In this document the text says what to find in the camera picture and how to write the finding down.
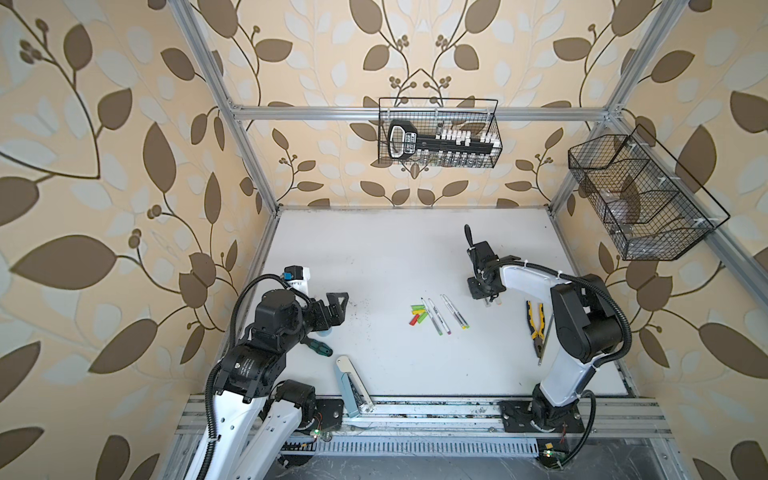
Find green black screwdriver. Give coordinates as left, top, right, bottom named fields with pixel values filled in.
left=301, top=337, right=333, bottom=357

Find white marker green end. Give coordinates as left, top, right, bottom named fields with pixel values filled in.
left=421, top=297, right=443, bottom=336

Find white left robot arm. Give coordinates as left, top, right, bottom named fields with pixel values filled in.
left=185, top=266, right=349, bottom=479

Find black wire basket wall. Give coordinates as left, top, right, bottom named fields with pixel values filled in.
left=568, top=124, right=730, bottom=261
left=377, top=96, right=503, bottom=169

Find aluminium frame corner post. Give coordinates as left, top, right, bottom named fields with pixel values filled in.
left=169, top=0, right=279, bottom=217

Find blue white stapler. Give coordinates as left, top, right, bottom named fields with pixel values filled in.
left=335, top=355, right=375, bottom=418

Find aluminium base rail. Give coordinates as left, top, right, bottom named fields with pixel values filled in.
left=173, top=395, right=673, bottom=460

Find black wire basket right wall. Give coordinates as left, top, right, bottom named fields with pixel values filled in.
left=568, top=124, right=730, bottom=261

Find white marker yellow end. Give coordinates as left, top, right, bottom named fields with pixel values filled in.
left=439, top=293, right=467, bottom=331

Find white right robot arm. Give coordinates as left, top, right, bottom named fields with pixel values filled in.
left=464, top=225, right=632, bottom=432

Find yellow black pliers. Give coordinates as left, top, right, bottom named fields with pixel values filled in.
left=526, top=300, right=546, bottom=360

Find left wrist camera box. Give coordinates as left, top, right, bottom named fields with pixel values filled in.
left=283, top=265, right=311, bottom=295

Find black socket holder tool set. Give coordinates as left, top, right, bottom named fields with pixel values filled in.
left=385, top=120, right=502, bottom=160

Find black wire basket back wall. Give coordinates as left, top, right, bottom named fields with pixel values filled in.
left=377, top=96, right=503, bottom=169

